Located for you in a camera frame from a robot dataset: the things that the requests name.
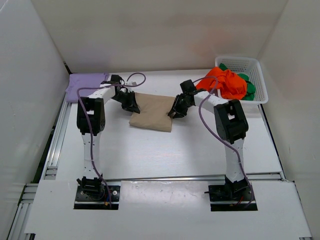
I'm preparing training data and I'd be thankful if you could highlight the purple t shirt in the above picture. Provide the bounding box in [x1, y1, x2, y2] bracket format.
[65, 73, 109, 103]

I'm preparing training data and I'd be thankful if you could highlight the aluminium frame rail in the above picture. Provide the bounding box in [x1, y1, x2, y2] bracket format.
[9, 103, 313, 240]

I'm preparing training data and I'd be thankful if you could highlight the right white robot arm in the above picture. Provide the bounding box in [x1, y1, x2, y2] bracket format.
[168, 79, 249, 194]

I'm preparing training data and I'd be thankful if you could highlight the beige t shirt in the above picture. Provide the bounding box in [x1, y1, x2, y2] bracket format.
[129, 92, 175, 133]

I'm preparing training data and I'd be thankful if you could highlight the green t shirt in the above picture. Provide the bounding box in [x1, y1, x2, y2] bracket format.
[219, 63, 256, 101]

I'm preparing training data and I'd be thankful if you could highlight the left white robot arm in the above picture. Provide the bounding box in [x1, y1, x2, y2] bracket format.
[76, 72, 146, 203]

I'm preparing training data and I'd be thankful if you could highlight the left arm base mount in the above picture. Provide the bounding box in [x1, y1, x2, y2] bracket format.
[73, 177, 121, 210]

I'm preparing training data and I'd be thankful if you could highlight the orange t shirt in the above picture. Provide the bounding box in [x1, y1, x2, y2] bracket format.
[195, 67, 248, 100]

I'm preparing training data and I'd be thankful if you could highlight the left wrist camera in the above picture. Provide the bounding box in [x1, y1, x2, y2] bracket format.
[126, 81, 137, 87]

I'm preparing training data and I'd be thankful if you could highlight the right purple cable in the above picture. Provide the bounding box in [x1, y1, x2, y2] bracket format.
[192, 76, 255, 208]

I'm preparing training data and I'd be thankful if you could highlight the white plastic basket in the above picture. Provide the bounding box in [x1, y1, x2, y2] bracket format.
[215, 55, 269, 106]

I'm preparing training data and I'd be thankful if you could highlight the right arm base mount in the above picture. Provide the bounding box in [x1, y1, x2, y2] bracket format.
[204, 185, 258, 212]

